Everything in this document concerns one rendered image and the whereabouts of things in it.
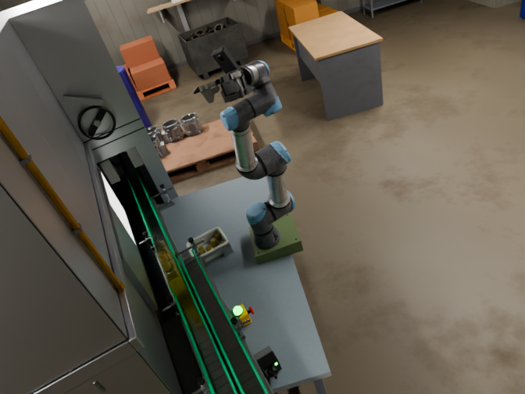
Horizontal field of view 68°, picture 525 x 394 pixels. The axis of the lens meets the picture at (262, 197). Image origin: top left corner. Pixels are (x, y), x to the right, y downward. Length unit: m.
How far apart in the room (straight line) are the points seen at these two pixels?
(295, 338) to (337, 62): 3.40
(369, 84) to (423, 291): 2.72
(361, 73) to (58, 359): 4.18
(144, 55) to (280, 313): 6.35
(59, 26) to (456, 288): 2.84
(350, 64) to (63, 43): 3.11
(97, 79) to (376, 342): 2.30
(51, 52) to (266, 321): 1.81
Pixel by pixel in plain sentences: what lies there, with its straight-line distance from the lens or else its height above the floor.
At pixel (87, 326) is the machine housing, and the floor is 1.52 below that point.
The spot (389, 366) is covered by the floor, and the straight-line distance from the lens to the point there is 2.60.
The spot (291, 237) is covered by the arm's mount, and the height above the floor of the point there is 0.82.
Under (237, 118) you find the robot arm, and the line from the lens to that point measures 1.38.
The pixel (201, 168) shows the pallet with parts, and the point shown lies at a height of 0.06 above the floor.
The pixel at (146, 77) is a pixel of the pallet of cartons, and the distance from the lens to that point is 7.35.
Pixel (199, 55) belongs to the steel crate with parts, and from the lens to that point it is 7.21.
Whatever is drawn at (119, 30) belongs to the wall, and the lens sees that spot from 8.49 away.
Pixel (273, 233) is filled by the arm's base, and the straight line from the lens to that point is 2.12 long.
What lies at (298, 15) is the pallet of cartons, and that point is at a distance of 6.92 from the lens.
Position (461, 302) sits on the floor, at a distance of 2.87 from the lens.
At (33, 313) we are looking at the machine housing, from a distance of 1.16.
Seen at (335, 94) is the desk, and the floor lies 0.31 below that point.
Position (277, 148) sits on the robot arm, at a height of 1.43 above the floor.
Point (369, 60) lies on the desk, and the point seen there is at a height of 0.58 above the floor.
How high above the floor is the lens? 2.31
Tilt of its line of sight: 37 degrees down
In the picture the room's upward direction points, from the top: 18 degrees counter-clockwise
